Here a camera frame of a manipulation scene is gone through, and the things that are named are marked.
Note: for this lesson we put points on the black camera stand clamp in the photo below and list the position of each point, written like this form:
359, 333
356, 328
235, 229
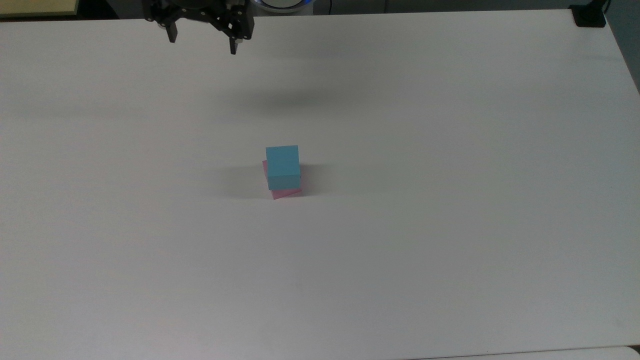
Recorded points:
589, 17

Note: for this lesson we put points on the pink cube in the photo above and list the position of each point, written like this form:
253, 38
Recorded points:
286, 193

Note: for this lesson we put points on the yellow board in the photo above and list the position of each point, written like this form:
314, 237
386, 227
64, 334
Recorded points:
37, 7

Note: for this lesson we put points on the blue cube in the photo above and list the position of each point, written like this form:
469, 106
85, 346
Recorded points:
283, 167

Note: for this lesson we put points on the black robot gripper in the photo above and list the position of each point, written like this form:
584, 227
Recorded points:
200, 11

